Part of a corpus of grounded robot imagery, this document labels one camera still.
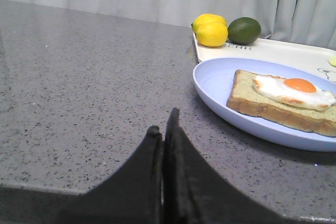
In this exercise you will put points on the yellow plastic fork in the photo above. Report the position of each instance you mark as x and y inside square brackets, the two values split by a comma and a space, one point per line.
[332, 61]

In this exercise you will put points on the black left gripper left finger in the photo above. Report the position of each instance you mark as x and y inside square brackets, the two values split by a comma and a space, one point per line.
[131, 195]

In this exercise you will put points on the white bear tray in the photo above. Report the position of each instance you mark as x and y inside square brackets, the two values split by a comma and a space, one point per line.
[314, 60]

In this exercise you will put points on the fried egg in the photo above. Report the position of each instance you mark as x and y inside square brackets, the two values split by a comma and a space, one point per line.
[295, 91]

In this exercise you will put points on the rear yellow lemon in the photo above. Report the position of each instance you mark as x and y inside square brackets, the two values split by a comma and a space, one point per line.
[206, 18]

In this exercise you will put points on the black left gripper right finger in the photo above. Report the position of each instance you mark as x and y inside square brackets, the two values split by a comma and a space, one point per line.
[195, 193]

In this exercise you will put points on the green lime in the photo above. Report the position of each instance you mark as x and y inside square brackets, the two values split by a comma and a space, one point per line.
[244, 31]

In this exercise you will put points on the yellow lemon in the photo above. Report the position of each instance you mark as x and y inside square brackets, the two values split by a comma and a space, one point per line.
[212, 34]
[206, 18]

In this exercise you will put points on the front yellow lemon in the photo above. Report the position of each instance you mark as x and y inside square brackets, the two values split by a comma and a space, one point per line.
[212, 34]

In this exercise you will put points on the light blue round plate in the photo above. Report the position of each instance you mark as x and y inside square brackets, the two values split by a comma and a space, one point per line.
[213, 80]

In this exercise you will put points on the bottom toast bread slice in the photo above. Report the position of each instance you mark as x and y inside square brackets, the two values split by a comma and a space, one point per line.
[244, 99]

